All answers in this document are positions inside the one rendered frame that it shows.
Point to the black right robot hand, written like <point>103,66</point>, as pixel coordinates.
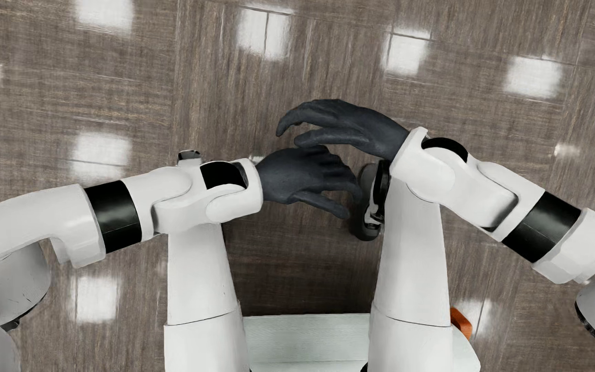
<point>355,129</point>

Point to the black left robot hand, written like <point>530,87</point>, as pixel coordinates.
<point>297,174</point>

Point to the orange chair part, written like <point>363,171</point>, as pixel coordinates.
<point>460,322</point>

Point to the white left robot leg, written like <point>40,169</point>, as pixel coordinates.
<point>202,279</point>

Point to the white robot leg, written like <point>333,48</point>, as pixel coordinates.
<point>411,268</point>
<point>202,279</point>

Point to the white right robot leg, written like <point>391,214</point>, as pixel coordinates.
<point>411,268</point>

